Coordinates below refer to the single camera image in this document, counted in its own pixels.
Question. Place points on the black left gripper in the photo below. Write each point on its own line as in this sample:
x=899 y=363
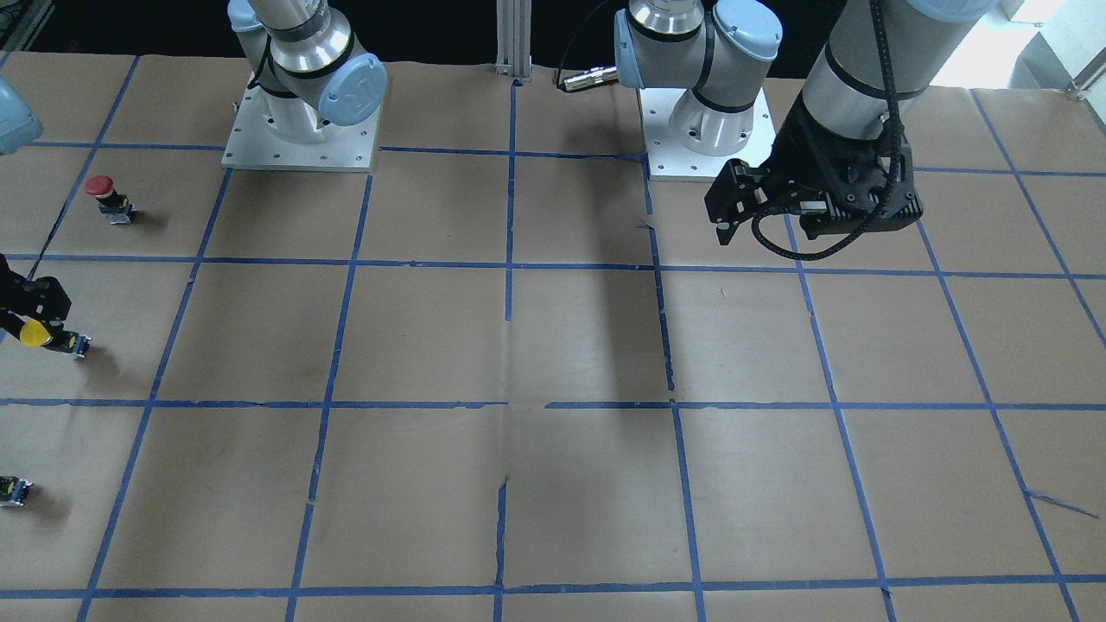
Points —
x=797 y=160

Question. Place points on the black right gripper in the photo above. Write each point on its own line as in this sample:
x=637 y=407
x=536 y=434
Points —
x=36 y=300

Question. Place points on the yellow push button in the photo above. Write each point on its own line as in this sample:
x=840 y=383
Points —
x=35 y=333

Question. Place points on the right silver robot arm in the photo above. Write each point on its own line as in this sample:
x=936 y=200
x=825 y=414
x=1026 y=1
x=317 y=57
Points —
x=158 y=124

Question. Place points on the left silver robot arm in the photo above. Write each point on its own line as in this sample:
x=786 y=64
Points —
x=878 y=58

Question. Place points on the red push button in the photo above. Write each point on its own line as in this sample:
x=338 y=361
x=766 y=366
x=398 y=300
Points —
x=115 y=207

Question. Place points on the green push button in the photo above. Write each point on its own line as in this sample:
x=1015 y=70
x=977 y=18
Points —
x=14 y=491

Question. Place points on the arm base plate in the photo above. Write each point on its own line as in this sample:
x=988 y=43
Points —
x=271 y=134
x=685 y=141

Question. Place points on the aluminium frame post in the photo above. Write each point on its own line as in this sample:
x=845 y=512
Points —
x=513 y=27

